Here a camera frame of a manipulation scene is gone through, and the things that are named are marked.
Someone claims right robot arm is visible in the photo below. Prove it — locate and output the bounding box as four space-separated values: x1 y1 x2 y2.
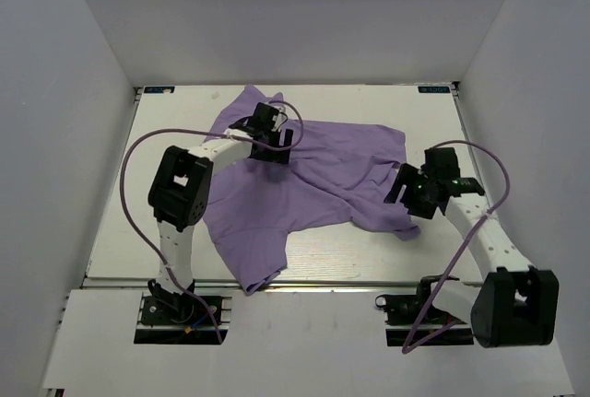
384 140 560 354

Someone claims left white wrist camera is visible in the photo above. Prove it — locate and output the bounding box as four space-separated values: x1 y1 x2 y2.
271 104 289 132

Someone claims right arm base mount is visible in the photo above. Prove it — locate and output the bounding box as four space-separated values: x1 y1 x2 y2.
374 275 474 347

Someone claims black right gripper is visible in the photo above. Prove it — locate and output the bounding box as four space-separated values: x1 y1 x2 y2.
383 163 438 219

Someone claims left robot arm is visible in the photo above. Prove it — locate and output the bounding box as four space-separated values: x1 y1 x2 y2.
147 100 294 322

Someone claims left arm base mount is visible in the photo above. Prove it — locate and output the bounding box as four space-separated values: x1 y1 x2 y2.
134 280 231 345

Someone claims purple t shirt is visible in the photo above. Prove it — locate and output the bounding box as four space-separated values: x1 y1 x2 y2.
202 84 421 297

